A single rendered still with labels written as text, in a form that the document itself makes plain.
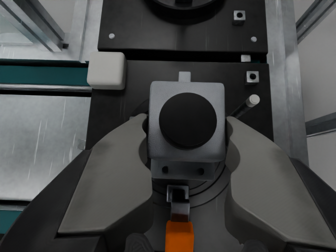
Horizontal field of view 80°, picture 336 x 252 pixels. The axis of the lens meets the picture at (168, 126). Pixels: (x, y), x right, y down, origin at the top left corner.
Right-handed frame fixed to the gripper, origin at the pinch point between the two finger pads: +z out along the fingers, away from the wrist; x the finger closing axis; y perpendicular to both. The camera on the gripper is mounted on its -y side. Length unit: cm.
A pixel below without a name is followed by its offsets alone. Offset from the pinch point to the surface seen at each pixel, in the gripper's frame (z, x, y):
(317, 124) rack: 14.4, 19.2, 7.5
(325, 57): 31.0, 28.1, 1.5
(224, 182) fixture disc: 5.7, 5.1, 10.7
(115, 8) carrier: 22.8, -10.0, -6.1
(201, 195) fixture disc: 4.7, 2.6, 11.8
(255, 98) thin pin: 3.7, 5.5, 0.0
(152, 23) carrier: 21.2, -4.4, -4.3
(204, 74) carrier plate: 16.2, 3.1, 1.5
